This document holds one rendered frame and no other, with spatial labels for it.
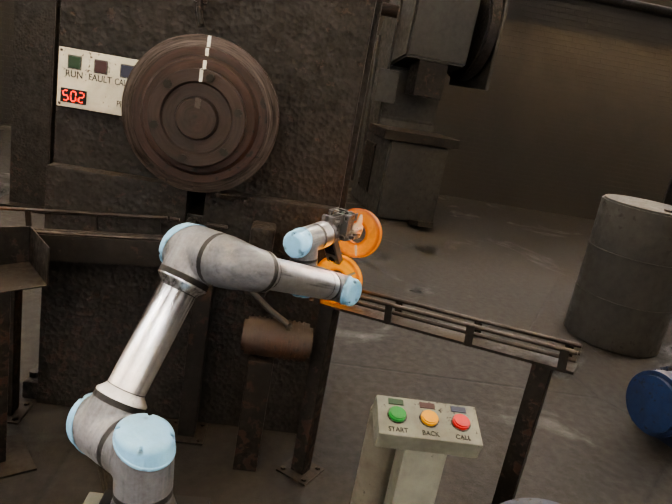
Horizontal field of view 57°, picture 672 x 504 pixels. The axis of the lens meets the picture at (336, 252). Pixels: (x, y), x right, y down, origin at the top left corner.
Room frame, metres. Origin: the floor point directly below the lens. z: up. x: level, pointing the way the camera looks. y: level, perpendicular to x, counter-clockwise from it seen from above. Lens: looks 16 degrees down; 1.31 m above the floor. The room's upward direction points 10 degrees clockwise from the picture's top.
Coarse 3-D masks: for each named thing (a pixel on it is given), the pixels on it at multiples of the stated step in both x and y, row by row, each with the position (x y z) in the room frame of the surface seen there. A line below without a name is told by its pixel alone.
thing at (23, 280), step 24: (0, 240) 1.68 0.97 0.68; (24, 240) 1.72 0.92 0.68; (0, 264) 1.68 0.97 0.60; (24, 264) 1.71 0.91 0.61; (48, 264) 1.58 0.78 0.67; (0, 288) 1.53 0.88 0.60; (24, 288) 1.55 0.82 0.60; (0, 312) 1.57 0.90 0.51; (0, 336) 1.57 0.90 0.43; (0, 360) 1.57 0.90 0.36; (0, 384) 1.57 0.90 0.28; (0, 408) 1.57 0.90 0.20; (0, 432) 1.57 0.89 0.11; (0, 456) 1.58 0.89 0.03; (24, 456) 1.62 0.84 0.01
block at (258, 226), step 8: (256, 224) 1.93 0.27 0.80; (264, 224) 1.94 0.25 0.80; (272, 224) 1.96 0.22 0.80; (256, 232) 1.89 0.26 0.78; (264, 232) 1.89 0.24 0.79; (272, 232) 1.90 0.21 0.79; (256, 240) 1.89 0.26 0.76; (264, 240) 1.89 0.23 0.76; (272, 240) 1.90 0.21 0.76; (264, 248) 1.90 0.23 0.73; (272, 248) 1.90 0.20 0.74; (264, 296) 1.90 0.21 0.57
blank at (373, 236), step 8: (360, 208) 1.87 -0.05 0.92; (368, 216) 1.85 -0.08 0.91; (368, 224) 1.84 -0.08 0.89; (376, 224) 1.84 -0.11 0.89; (368, 232) 1.84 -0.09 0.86; (376, 232) 1.83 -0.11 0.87; (368, 240) 1.83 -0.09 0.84; (376, 240) 1.82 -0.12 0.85; (344, 248) 1.85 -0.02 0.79; (352, 248) 1.84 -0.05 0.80; (360, 248) 1.83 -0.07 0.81; (368, 248) 1.82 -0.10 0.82; (376, 248) 1.84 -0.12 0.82; (352, 256) 1.84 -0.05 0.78; (360, 256) 1.83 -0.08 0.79
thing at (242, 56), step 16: (160, 48) 1.86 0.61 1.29; (176, 48) 1.87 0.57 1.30; (224, 48) 1.88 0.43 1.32; (240, 48) 1.89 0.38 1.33; (144, 64) 1.86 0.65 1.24; (256, 64) 1.89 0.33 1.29; (128, 80) 1.85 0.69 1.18; (256, 80) 1.89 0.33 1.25; (128, 96) 1.85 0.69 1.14; (272, 96) 1.90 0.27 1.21; (128, 112) 1.85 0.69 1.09; (272, 112) 1.90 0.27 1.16; (128, 128) 1.85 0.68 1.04; (272, 128) 1.90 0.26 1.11; (272, 144) 1.90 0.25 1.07; (144, 160) 1.86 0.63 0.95; (256, 160) 1.90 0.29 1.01; (160, 176) 1.86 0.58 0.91; (240, 176) 1.89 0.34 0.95; (208, 192) 1.88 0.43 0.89
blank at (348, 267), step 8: (344, 256) 1.81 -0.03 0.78; (320, 264) 1.81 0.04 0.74; (328, 264) 1.80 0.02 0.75; (336, 264) 1.79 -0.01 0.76; (344, 264) 1.79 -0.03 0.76; (352, 264) 1.78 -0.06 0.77; (344, 272) 1.78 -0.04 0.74; (352, 272) 1.77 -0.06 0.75; (360, 272) 1.79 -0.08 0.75; (360, 280) 1.77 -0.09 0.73; (336, 304) 1.79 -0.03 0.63
